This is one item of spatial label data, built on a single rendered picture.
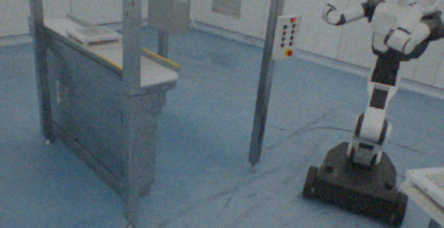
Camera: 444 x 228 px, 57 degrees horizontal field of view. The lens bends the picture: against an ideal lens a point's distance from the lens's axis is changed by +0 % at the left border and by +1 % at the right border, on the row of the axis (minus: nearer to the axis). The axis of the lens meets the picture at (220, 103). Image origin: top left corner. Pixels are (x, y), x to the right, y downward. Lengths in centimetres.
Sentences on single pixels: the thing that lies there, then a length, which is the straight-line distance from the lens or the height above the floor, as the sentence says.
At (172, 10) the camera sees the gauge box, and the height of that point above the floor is 114.
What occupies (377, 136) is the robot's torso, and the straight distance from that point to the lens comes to 241.
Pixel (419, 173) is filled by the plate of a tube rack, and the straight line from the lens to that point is 139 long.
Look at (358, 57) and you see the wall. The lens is 539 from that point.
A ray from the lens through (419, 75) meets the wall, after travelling 522.
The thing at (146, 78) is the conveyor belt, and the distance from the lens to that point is 201.
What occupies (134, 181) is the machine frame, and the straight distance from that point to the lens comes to 212.
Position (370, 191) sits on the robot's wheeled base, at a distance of 258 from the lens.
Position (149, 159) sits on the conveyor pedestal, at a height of 26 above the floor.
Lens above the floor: 151
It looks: 23 degrees down
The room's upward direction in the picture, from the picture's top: 6 degrees clockwise
